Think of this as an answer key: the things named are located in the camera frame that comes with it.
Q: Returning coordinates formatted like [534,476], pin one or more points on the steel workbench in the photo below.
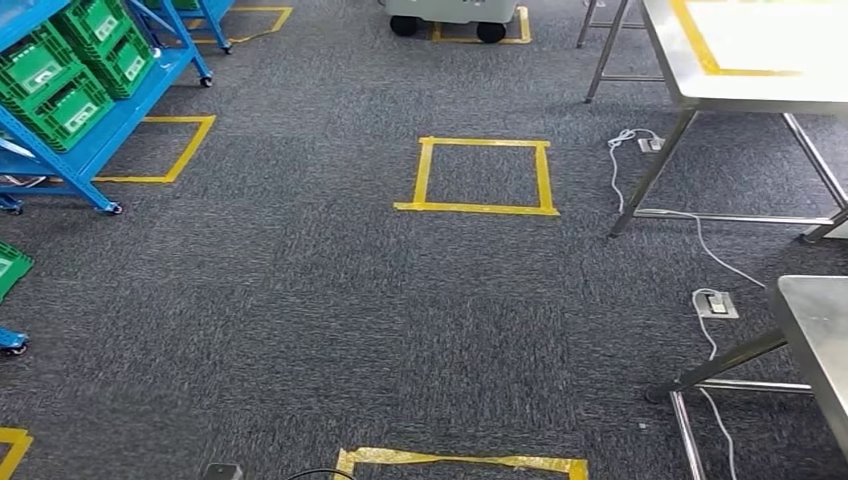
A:
[815,318]

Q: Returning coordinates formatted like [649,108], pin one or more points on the yellow floor tape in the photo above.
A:
[464,458]

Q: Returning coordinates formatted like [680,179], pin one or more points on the white wheeled cart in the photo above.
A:
[450,10]

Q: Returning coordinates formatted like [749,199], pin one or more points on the metal floor socket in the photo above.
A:
[650,144]
[717,305]

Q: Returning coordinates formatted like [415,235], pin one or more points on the steel table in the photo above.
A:
[729,93]

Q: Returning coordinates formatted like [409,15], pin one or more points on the steel table frame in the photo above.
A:
[583,23]

